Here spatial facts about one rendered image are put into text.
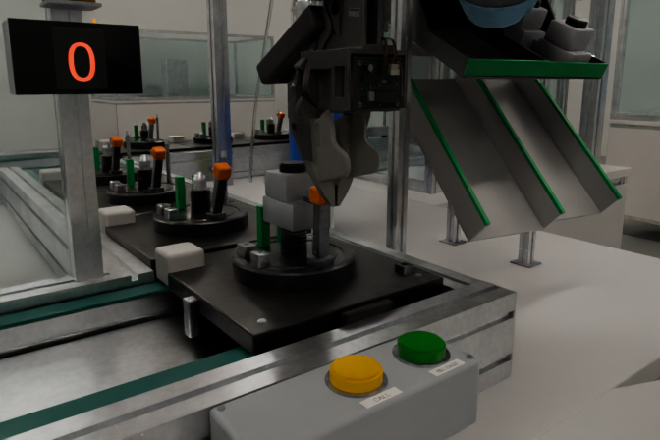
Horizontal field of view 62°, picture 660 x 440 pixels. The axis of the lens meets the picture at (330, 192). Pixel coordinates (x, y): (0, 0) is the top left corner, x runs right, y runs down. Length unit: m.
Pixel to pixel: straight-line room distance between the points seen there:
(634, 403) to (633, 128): 4.17
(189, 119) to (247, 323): 9.14
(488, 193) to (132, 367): 0.48
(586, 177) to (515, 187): 0.15
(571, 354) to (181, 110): 9.04
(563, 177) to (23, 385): 0.75
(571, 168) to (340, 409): 0.64
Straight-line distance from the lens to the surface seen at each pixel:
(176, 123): 9.54
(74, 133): 0.66
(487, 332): 0.61
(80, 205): 0.67
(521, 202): 0.79
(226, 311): 0.54
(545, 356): 0.73
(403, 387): 0.44
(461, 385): 0.48
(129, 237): 0.82
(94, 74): 0.62
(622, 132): 4.81
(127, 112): 9.28
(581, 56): 0.86
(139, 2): 11.64
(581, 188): 0.93
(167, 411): 0.42
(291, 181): 0.59
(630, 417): 0.65
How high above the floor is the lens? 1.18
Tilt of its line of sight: 11 degrees down
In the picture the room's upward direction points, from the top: straight up
